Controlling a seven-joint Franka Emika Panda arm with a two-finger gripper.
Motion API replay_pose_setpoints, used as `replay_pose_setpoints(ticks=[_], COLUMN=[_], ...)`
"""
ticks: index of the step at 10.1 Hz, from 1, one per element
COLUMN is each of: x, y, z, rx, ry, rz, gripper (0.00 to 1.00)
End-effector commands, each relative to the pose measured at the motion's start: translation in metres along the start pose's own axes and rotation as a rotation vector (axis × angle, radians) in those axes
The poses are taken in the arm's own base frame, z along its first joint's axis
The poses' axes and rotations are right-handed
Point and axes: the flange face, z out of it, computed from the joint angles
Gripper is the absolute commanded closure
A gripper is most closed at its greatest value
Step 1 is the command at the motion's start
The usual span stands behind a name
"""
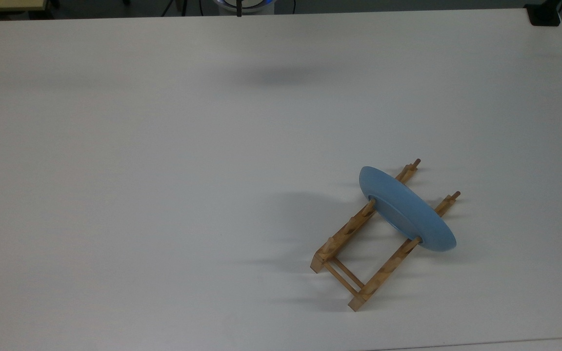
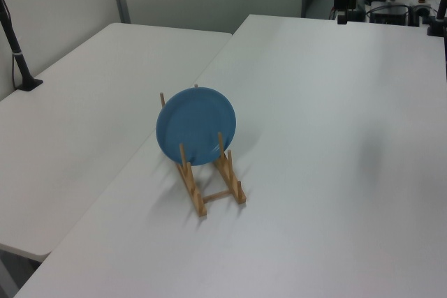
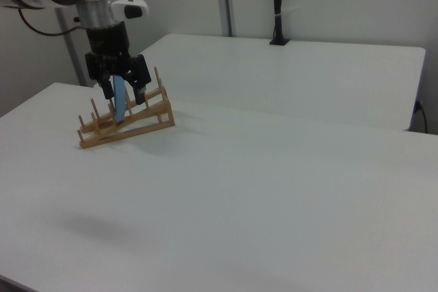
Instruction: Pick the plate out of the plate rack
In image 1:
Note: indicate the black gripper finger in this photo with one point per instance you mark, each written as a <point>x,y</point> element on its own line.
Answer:
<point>238,9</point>

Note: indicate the blue ceramic plate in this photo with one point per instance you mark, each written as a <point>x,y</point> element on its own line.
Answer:
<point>408,209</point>

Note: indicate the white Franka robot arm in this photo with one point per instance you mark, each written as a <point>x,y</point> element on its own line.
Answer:
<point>256,7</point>

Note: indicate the wooden plate rack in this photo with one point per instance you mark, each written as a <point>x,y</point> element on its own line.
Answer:
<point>340,237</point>

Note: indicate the black tripod legs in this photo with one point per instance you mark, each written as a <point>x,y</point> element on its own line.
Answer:
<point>181,6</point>

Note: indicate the light wooden side table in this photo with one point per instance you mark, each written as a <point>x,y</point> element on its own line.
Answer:
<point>3,4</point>

